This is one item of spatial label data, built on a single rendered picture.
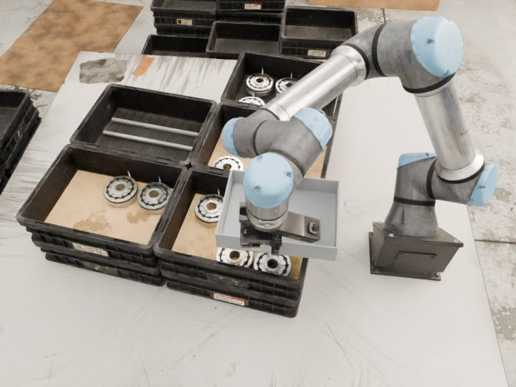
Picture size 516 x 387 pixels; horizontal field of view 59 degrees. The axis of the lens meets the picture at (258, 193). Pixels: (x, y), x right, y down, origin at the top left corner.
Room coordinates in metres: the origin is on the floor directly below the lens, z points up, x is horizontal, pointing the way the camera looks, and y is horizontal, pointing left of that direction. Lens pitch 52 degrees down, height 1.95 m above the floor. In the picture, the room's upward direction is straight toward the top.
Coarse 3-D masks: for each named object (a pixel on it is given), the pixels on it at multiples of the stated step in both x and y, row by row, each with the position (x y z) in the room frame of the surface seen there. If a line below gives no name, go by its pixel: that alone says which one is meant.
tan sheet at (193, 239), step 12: (192, 204) 0.83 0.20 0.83; (192, 216) 0.78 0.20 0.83; (180, 228) 0.74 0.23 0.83; (192, 228) 0.74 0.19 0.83; (204, 228) 0.74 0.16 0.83; (216, 228) 0.74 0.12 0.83; (180, 240) 0.70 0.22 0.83; (192, 240) 0.70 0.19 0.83; (204, 240) 0.70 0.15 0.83; (180, 252) 0.66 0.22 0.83; (192, 252) 0.66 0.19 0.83; (204, 252) 0.66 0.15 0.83; (216, 252) 0.66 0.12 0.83
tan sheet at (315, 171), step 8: (216, 144) 1.08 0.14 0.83; (216, 152) 1.04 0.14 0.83; (224, 152) 1.04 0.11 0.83; (240, 160) 1.01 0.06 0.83; (248, 160) 1.01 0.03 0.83; (320, 160) 1.01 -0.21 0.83; (312, 168) 0.97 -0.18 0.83; (320, 168) 0.97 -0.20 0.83; (304, 176) 0.94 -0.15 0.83; (312, 176) 0.94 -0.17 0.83
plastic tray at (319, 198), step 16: (240, 176) 0.74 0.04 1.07; (240, 192) 0.71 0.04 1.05; (304, 192) 0.71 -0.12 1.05; (320, 192) 0.71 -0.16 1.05; (336, 192) 0.69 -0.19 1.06; (224, 208) 0.63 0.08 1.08; (288, 208) 0.65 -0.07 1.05; (304, 208) 0.65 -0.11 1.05; (320, 208) 0.65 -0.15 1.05; (336, 208) 0.63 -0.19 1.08; (224, 224) 0.61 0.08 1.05; (320, 224) 0.61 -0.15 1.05; (336, 224) 0.58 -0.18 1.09; (224, 240) 0.54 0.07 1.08; (288, 240) 0.56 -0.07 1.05; (320, 240) 0.56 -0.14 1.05; (336, 240) 0.53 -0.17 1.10; (304, 256) 0.52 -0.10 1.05; (320, 256) 0.51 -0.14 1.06
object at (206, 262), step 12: (192, 168) 0.89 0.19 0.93; (180, 192) 0.81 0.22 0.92; (168, 216) 0.71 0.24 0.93; (156, 240) 0.64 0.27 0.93; (156, 252) 0.60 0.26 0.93; (168, 252) 0.60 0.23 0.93; (192, 264) 0.58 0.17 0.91; (204, 264) 0.57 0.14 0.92; (216, 264) 0.57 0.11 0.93; (228, 264) 0.57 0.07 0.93; (252, 276) 0.54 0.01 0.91; (264, 276) 0.53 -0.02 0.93; (276, 276) 0.53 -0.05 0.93; (288, 276) 0.53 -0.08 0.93; (300, 276) 0.53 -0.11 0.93
